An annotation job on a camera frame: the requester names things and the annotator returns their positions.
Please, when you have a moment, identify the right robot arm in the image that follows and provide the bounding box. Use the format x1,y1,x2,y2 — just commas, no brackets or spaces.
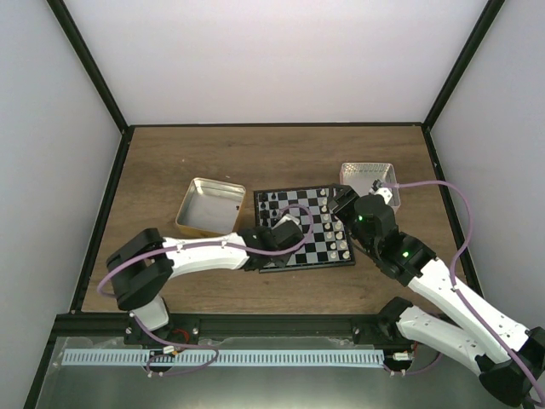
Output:
328,181,544,407

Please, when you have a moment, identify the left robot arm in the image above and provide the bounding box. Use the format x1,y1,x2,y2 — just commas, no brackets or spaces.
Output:
97,216,306,344

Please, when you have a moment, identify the pink metal tin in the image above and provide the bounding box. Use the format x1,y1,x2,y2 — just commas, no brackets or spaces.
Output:
339,162,397,196

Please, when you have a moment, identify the black white chessboard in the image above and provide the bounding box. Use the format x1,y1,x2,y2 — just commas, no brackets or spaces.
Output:
254,185,355,273

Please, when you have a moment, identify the yellow metal tin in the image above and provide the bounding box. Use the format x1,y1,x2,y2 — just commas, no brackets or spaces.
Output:
175,177,247,238

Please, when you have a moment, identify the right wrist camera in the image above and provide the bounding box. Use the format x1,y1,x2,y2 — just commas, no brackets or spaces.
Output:
370,179,393,207

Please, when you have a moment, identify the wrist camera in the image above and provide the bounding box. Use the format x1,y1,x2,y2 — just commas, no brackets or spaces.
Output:
370,179,393,207
272,213,301,233

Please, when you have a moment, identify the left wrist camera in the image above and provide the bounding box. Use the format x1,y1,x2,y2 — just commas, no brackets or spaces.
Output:
272,213,301,233

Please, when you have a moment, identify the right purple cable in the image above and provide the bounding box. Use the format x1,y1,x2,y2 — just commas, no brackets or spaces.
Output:
381,179,538,406

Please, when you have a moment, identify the black aluminium frame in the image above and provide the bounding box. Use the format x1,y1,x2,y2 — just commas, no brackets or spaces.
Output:
24,1,506,408

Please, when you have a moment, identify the light blue cable duct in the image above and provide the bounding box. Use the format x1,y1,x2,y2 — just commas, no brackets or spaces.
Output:
60,349,384,368

